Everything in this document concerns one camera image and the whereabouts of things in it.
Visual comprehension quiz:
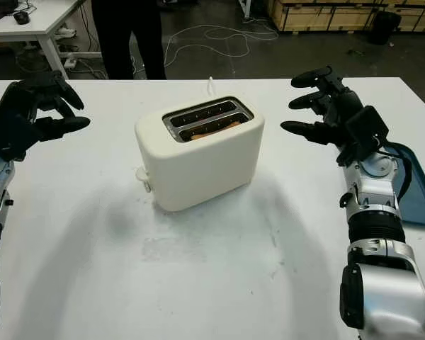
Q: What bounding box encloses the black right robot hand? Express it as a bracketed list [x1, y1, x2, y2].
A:
[280, 65, 368, 147]

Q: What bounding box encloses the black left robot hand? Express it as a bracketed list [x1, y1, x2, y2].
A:
[0, 70, 91, 153]

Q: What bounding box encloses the toast slice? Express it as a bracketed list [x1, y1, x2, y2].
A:
[188, 120, 242, 141]

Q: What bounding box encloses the person in beige jacket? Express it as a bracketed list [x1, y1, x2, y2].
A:
[91, 0, 167, 81]

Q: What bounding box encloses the cream white toaster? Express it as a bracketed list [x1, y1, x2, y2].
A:
[134, 95, 266, 213]

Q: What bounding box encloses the black bin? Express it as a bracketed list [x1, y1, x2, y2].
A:
[368, 10, 402, 46]

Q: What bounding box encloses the white office desk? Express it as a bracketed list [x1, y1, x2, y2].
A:
[0, 0, 103, 81]

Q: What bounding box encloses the wooden crate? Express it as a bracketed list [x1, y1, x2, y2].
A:
[272, 0, 425, 35]

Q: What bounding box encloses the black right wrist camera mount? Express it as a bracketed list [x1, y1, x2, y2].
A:
[344, 105, 390, 161]

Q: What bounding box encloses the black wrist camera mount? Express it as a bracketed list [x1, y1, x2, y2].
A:
[344, 105, 390, 161]
[0, 113, 40, 163]

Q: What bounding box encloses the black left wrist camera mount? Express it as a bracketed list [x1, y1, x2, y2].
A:
[0, 113, 40, 163]

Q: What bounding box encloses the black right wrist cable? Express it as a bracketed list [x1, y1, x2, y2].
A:
[373, 134, 415, 199]

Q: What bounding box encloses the long white floor cable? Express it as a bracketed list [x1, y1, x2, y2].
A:
[164, 23, 279, 69]

